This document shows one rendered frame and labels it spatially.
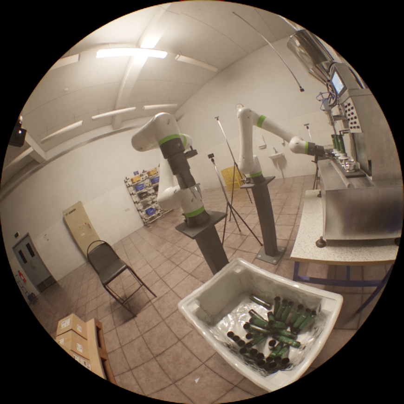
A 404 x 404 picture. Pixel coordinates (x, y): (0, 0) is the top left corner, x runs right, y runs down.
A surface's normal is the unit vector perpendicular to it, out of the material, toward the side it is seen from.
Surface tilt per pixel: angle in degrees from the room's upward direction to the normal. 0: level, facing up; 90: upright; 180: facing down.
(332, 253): 0
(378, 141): 90
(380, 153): 90
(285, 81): 90
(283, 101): 90
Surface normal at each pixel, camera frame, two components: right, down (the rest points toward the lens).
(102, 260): 0.68, -0.35
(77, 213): 0.64, -0.04
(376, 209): -0.68, 0.44
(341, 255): -0.36, -0.90
